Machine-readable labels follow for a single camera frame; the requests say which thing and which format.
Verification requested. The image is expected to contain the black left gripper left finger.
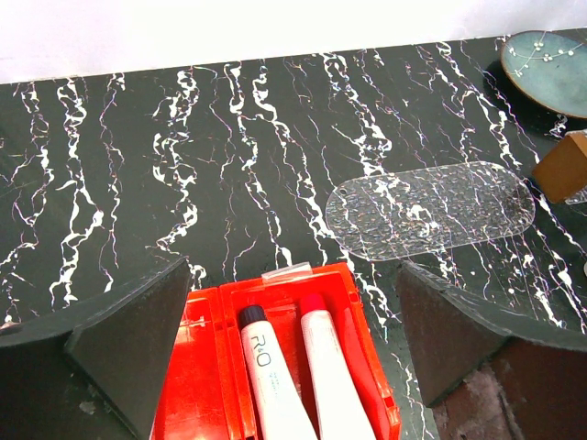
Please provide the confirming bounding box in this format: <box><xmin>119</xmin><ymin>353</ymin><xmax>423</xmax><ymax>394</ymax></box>
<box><xmin>1</xmin><ymin>258</ymin><xmax>190</xmax><ymax>439</ymax></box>

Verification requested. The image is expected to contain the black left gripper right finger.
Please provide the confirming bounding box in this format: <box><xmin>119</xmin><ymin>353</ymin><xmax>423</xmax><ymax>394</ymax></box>
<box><xmin>396</xmin><ymin>262</ymin><xmax>586</xmax><ymax>439</ymax></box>

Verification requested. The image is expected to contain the white toothpaste tube red cap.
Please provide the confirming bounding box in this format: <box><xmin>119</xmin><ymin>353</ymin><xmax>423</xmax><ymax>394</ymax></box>
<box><xmin>300</xmin><ymin>293</ymin><xmax>375</xmax><ymax>440</ymax></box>

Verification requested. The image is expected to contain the clear acrylic toothbrush holder rack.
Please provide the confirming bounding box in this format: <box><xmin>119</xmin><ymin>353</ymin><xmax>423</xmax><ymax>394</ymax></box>
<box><xmin>532</xmin><ymin>130</ymin><xmax>586</xmax><ymax>204</ymax></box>

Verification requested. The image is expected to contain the white toothpaste tube black cap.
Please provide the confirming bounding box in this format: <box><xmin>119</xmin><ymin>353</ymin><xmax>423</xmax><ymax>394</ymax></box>
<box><xmin>238</xmin><ymin>304</ymin><xmax>317</xmax><ymax>440</ymax></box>

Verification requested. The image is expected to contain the clear acrylic oval tray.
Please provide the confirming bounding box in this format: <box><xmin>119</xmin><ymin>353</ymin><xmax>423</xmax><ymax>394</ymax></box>
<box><xmin>326</xmin><ymin>161</ymin><xmax>536</xmax><ymax>261</ymax></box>

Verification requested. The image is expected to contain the red plastic organizer bin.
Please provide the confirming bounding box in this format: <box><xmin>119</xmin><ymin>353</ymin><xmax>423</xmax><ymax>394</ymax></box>
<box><xmin>152</xmin><ymin>263</ymin><xmax>401</xmax><ymax>439</ymax></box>

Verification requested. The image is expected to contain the teal ceramic plate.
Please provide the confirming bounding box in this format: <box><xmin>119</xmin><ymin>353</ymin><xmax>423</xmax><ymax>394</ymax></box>
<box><xmin>500</xmin><ymin>30</ymin><xmax>586</xmax><ymax>119</ymax></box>

